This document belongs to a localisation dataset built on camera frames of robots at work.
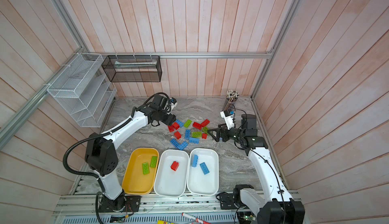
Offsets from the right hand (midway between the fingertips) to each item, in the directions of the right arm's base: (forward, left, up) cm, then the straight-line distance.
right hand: (215, 128), depth 77 cm
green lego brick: (-14, +39, -20) cm, 46 cm away
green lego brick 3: (+17, +16, -21) cm, 31 cm away
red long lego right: (+18, +3, -20) cm, 27 cm away
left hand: (+10, +25, -7) cm, 28 cm away
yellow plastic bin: (-16, +41, -20) cm, 48 cm away
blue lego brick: (+16, +20, -20) cm, 33 cm away
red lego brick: (-13, +22, -19) cm, 32 cm away
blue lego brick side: (+2, +11, -18) cm, 21 cm away
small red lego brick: (+7, +4, -21) cm, 22 cm away
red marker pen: (-37, +10, -21) cm, 44 cm away
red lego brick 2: (+13, +23, -18) cm, 32 cm away
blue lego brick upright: (+8, +15, -20) cm, 26 cm away
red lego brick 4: (+7, +22, -20) cm, 30 cm away
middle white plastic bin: (-22, +23, -20) cm, 38 cm away
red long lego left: (+15, +9, -19) cm, 26 cm away
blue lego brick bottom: (-14, +5, -20) cm, 25 cm away
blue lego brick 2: (-10, +11, -19) cm, 24 cm away
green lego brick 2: (-11, +34, -19) cm, 41 cm away
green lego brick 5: (+8, +9, -20) cm, 23 cm away
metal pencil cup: (+27, -13, -4) cm, 31 cm away
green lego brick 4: (+12, +3, -20) cm, 24 cm away
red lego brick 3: (+12, +27, -20) cm, 36 cm away
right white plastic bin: (-22, +8, -22) cm, 32 cm away
